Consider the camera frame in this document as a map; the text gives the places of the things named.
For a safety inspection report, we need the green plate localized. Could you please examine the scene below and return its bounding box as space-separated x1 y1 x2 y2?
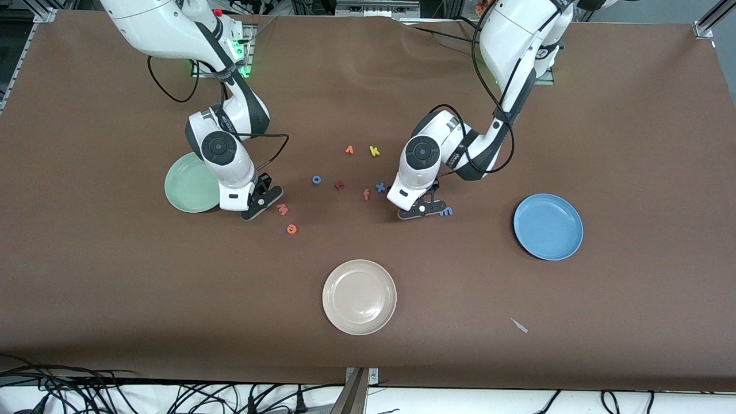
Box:
164 151 223 213

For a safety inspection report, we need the blue plate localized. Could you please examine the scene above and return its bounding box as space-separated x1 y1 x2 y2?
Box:
513 194 584 261

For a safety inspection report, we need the beige plate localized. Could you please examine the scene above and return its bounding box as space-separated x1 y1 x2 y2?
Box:
322 259 397 336

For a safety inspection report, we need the brown table cover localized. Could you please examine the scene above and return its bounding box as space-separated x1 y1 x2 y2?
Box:
0 10 736 392

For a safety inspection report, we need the grey metal pole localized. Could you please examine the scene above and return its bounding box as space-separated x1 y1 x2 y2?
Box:
331 368 369 414

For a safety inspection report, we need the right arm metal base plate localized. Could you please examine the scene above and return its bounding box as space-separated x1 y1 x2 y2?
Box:
191 26 255 78

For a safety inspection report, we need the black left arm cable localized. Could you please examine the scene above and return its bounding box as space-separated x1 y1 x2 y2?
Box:
428 0 516 174

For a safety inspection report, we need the black base cable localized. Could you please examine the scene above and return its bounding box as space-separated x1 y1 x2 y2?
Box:
402 23 482 45

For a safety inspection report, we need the grey metal frame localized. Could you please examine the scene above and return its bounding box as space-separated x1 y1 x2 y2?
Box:
335 0 421 19

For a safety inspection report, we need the silver bracket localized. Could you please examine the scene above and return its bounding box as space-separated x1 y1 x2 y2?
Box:
345 367 379 385

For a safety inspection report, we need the aluminium frame rail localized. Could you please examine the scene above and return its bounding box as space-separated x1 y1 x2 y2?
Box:
0 9 58 113

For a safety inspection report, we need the black cable tangle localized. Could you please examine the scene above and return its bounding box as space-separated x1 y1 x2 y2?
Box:
0 356 346 414

